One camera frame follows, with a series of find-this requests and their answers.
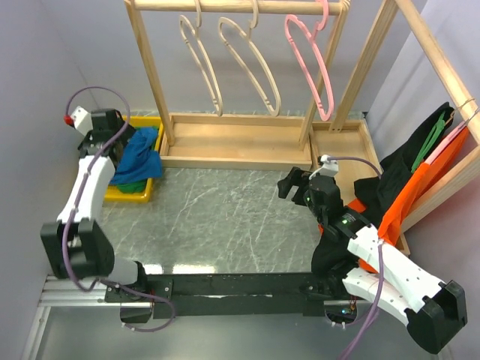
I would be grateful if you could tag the wooden clothes rack right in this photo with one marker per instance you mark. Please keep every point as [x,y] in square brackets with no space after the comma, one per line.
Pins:
[468,168]

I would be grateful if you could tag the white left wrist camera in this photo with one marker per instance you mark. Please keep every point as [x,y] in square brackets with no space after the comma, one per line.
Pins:
[80,119]

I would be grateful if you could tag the green hanger on right rack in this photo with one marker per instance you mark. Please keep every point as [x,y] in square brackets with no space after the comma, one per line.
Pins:
[430,141]

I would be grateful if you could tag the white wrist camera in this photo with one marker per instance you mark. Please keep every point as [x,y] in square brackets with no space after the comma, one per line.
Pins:
[327,166]
[80,119]

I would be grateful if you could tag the yellow plastic tray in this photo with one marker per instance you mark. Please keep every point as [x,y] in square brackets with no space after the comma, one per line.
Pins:
[133,180]

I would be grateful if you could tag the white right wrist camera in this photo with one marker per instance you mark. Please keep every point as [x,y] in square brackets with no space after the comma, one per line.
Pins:
[327,166]

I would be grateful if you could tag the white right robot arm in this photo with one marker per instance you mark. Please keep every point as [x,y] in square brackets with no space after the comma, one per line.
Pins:
[432,310]

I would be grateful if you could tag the pink hanger on right rack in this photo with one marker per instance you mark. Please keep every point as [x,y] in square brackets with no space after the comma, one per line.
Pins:
[445,143]

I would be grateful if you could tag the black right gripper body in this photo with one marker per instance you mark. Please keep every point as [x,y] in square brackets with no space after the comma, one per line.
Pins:
[314,208]

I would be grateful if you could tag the blue tank top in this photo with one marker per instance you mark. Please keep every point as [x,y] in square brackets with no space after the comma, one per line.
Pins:
[139,157]

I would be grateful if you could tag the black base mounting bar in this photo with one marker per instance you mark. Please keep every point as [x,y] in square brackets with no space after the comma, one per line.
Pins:
[171,296]

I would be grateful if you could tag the wooden clothes rack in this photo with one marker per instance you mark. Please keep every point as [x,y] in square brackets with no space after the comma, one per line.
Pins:
[468,168]
[249,142]

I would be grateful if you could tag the green garment in tray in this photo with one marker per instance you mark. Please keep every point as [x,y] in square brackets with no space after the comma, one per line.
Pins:
[129,186]

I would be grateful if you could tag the orange hanging garment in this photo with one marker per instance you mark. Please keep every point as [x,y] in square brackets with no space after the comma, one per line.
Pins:
[386,201]

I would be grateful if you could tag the wooden clothes rack centre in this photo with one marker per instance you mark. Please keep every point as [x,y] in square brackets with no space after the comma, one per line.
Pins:
[249,142]

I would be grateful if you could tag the black hanging garment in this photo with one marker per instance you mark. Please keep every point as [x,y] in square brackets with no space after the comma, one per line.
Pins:
[332,248]

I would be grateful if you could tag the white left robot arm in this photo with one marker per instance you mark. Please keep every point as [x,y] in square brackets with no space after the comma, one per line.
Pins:
[75,244]

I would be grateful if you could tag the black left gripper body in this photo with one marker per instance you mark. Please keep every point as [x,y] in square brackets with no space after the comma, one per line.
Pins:
[125,135]

